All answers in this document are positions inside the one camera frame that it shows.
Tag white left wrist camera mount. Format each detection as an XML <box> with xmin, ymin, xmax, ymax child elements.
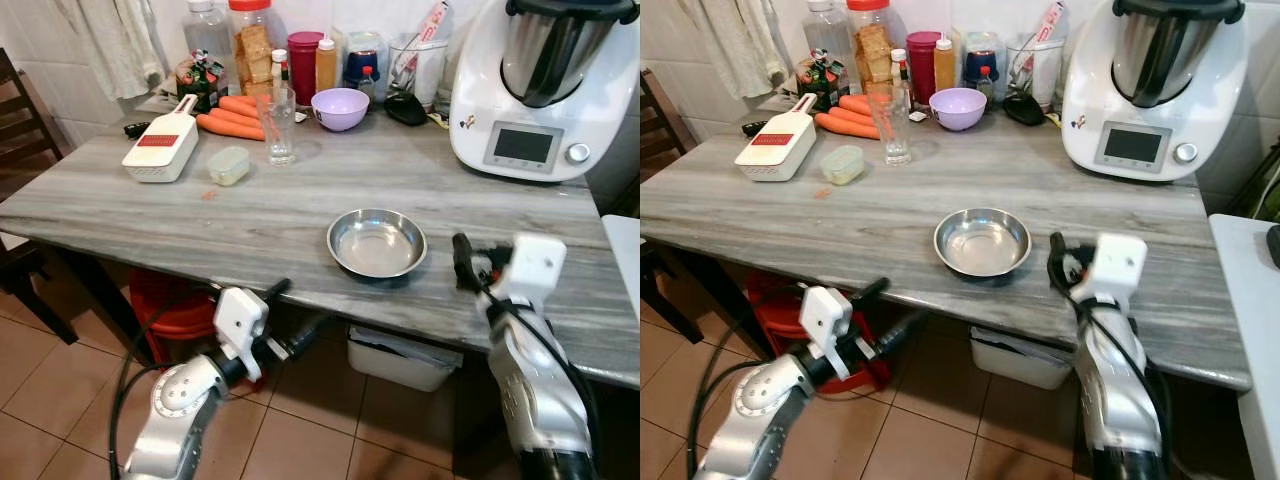
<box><xmin>800</xmin><ymin>285</ymin><xmax>857</xmax><ymax>359</ymax></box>
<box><xmin>213</xmin><ymin>288</ymin><xmax>271</xmax><ymax>359</ymax></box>

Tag clear plastic water bottle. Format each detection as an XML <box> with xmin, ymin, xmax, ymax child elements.
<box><xmin>184</xmin><ymin>0</ymin><xmax>237</xmax><ymax>87</ymax></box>
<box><xmin>803</xmin><ymin>0</ymin><xmax>853</xmax><ymax>87</ymax></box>

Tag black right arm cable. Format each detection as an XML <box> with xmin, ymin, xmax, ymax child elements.
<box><xmin>478</xmin><ymin>283</ymin><xmax>603</xmax><ymax>446</ymax></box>
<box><xmin>1072</xmin><ymin>285</ymin><xmax>1173</xmax><ymax>446</ymax></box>

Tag dark red canister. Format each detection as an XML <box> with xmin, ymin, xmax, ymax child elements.
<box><xmin>906</xmin><ymin>31</ymin><xmax>944</xmax><ymax>107</ymax></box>
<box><xmin>287</xmin><ymin>31</ymin><xmax>325</xmax><ymax>107</ymax></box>

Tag white plastic bin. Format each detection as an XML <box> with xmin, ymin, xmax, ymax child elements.
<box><xmin>347</xmin><ymin>322</ymin><xmax>464</xmax><ymax>393</ymax></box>
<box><xmin>969</xmin><ymin>325</ymin><xmax>1077</xmax><ymax>391</ymax></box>

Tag clear drinking glass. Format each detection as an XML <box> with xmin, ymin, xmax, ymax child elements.
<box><xmin>257</xmin><ymin>88</ymin><xmax>298</xmax><ymax>167</ymax></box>
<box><xmin>868</xmin><ymin>88</ymin><xmax>913</xmax><ymax>167</ymax></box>

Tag red plastic stool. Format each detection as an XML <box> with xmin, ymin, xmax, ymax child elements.
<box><xmin>745</xmin><ymin>270</ymin><xmax>893</xmax><ymax>395</ymax></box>
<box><xmin>128</xmin><ymin>268</ymin><xmax>269</xmax><ymax>393</ymax></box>

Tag black pot holder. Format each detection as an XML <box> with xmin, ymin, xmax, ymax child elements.
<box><xmin>384</xmin><ymin>92</ymin><xmax>430</xmax><ymax>128</ymax></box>
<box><xmin>1003</xmin><ymin>92</ymin><xmax>1048</xmax><ymax>127</ymax></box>

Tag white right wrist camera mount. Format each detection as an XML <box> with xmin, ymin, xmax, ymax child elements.
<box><xmin>1085</xmin><ymin>233</ymin><xmax>1150</xmax><ymax>307</ymax></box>
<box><xmin>497</xmin><ymin>233</ymin><xmax>568</xmax><ymax>311</ymax></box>

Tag red and white package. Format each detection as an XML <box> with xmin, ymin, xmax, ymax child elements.
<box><xmin>414</xmin><ymin>0</ymin><xmax>452</xmax><ymax>53</ymax></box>
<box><xmin>1034</xmin><ymin>0</ymin><xmax>1070</xmax><ymax>53</ymax></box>

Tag red-lidded cracker jar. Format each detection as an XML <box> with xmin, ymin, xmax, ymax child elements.
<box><xmin>228</xmin><ymin>0</ymin><xmax>288</xmax><ymax>99</ymax></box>
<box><xmin>847</xmin><ymin>0</ymin><xmax>903</xmax><ymax>99</ymax></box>

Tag dark blue jar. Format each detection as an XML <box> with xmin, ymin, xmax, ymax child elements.
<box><xmin>340</xmin><ymin>30</ymin><xmax>389</xmax><ymax>101</ymax></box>
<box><xmin>960</xmin><ymin>30</ymin><xmax>1006</xmax><ymax>101</ymax></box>

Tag dark wooden chair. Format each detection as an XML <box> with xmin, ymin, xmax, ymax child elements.
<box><xmin>640</xmin><ymin>68</ymin><xmax>706</xmax><ymax>345</ymax></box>
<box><xmin>0</xmin><ymin>48</ymin><xmax>83</xmax><ymax>347</ymax></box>

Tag white grater with red label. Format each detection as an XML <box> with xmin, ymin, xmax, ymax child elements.
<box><xmin>734</xmin><ymin>94</ymin><xmax>819</xmax><ymax>183</ymax></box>
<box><xmin>122</xmin><ymin>95</ymin><xmax>201</xmax><ymax>184</ymax></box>

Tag beige hanging towel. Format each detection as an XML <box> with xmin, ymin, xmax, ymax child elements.
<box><xmin>700</xmin><ymin>0</ymin><xmax>793</xmax><ymax>99</ymax></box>
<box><xmin>55</xmin><ymin>0</ymin><xmax>168</xmax><ymax>101</ymax></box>

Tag small translucent plastic container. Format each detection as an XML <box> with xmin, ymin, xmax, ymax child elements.
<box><xmin>821</xmin><ymin>145</ymin><xmax>865</xmax><ymax>187</ymax></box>
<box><xmin>207</xmin><ymin>146</ymin><xmax>251</xmax><ymax>188</ymax></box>

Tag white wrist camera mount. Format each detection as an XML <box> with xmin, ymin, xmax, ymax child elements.
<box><xmin>497</xmin><ymin>233</ymin><xmax>568</xmax><ymax>311</ymax></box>
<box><xmin>1085</xmin><ymin>233</ymin><xmax>1150</xmax><ymax>307</ymax></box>
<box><xmin>213</xmin><ymin>288</ymin><xmax>271</xmax><ymax>359</ymax></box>
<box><xmin>800</xmin><ymin>285</ymin><xmax>857</xmax><ymax>359</ymax></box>

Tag shallow stainless steel bowl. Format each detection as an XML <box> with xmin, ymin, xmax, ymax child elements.
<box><xmin>327</xmin><ymin>208</ymin><xmax>429</xmax><ymax>280</ymax></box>
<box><xmin>934</xmin><ymin>207</ymin><xmax>1033</xmax><ymax>279</ymax></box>

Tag clear plastic utensil container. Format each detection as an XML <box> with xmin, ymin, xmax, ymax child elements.
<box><xmin>1006</xmin><ymin>33</ymin><xmax>1067</xmax><ymax>111</ymax></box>
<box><xmin>388</xmin><ymin>33</ymin><xmax>450</xmax><ymax>112</ymax></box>

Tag white side counter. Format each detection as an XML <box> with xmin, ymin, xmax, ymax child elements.
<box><xmin>1208</xmin><ymin>213</ymin><xmax>1280</xmax><ymax>480</ymax></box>
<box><xmin>602</xmin><ymin>214</ymin><xmax>641</xmax><ymax>313</ymax></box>

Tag white kitchen food processor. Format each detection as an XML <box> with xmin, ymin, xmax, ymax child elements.
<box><xmin>1061</xmin><ymin>0</ymin><xmax>1253</xmax><ymax>184</ymax></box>
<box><xmin>449</xmin><ymin>0</ymin><xmax>641</xmax><ymax>184</ymax></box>

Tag green patterned snack bag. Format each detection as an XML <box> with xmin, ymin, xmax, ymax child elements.
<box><xmin>795</xmin><ymin>50</ymin><xmax>849</xmax><ymax>113</ymax></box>
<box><xmin>175</xmin><ymin>50</ymin><xmax>229</xmax><ymax>113</ymax></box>

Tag plain purple plastic bowl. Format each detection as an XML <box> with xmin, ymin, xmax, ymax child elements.
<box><xmin>311</xmin><ymin>88</ymin><xmax>371</xmax><ymax>133</ymax></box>
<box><xmin>929</xmin><ymin>87</ymin><xmax>989</xmax><ymax>133</ymax></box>

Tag orange sauce bottle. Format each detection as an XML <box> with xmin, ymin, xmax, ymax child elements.
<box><xmin>934</xmin><ymin>38</ymin><xmax>957</xmax><ymax>93</ymax></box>
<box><xmin>316</xmin><ymin>38</ymin><xmax>339</xmax><ymax>94</ymax></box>

